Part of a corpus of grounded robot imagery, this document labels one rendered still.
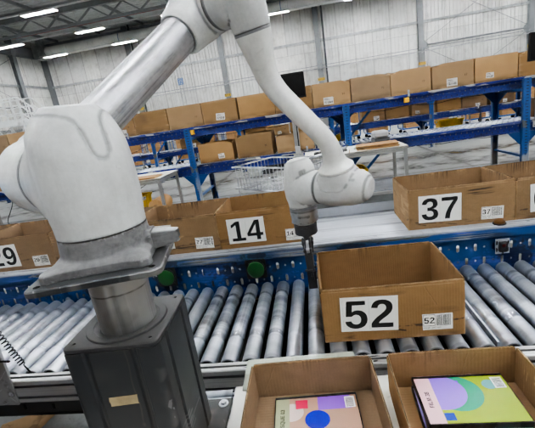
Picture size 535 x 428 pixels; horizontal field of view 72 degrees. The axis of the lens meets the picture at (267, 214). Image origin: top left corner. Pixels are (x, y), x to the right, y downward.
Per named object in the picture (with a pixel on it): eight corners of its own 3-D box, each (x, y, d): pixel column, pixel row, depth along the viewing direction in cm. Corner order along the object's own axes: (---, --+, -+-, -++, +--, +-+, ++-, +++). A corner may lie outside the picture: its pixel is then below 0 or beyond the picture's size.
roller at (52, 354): (23, 387, 118) (19, 374, 116) (108, 304, 167) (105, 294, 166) (37, 386, 117) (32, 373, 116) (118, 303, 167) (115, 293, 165)
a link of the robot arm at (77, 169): (76, 249, 56) (30, 99, 50) (35, 236, 68) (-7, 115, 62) (165, 216, 68) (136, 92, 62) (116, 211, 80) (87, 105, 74)
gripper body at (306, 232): (294, 219, 126) (297, 244, 129) (293, 227, 118) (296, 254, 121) (316, 216, 125) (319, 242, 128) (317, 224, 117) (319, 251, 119)
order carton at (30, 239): (-16, 275, 176) (-29, 241, 172) (29, 251, 204) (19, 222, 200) (58, 267, 170) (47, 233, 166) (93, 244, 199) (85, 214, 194)
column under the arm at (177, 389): (210, 509, 67) (171, 353, 58) (76, 515, 70) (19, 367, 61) (233, 401, 92) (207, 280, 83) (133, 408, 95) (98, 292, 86)
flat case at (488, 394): (535, 428, 69) (536, 421, 69) (429, 430, 72) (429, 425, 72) (499, 377, 82) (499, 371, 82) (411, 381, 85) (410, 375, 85)
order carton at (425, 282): (324, 343, 109) (318, 290, 104) (321, 294, 137) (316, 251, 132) (466, 334, 103) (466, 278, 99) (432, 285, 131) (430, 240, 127)
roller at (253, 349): (242, 376, 107) (239, 362, 106) (263, 290, 157) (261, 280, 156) (258, 375, 107) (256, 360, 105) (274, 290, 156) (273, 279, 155)
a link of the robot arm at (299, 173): (280, 209, 120) (314, 211, 111) (273, 161, 115) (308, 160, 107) (299, 199, 127) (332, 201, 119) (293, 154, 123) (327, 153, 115)
